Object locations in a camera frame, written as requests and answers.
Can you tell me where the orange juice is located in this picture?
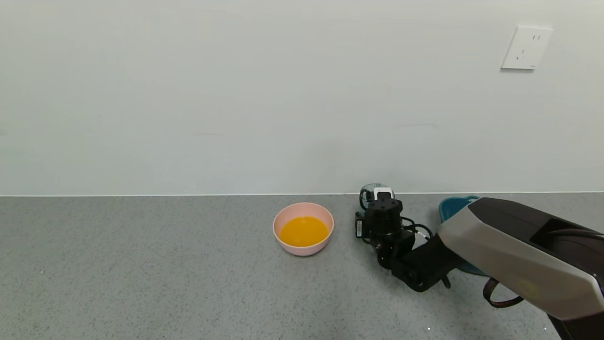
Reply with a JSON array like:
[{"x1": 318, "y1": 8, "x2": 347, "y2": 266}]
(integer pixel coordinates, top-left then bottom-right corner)
[{"x1": 279, "y1": 216, "x2": 329, "y2": 247}]

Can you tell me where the ribbed teal glass cup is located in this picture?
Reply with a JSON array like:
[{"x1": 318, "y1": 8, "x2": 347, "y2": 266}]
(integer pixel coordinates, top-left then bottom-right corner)
[{"x1": 360, "y1": 184, "x2": 390, "y2": 211}]

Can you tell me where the pink bowl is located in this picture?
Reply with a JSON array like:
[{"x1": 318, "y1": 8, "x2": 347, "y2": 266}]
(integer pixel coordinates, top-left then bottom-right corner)
[{"x1": 273, "y1": 203, "x2": 335, "y2": 257}]

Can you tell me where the teal plastic tray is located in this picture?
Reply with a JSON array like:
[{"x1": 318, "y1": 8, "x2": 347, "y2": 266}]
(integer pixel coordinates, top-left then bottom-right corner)
[{"x1": 439, "y1": 196, "x2": 489, "y2": 277}]

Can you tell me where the brown strap loop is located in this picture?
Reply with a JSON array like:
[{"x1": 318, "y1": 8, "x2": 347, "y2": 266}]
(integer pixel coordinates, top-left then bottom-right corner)
[{"x1": 483, "y1": 277, "x2": 524, "y2": 308}]

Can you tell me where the white wall socket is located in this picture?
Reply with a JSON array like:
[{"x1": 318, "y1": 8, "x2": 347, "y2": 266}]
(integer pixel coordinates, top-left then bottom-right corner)
[{"x1": 501, "y1": 26, "x2": 553, "y2": 71}]

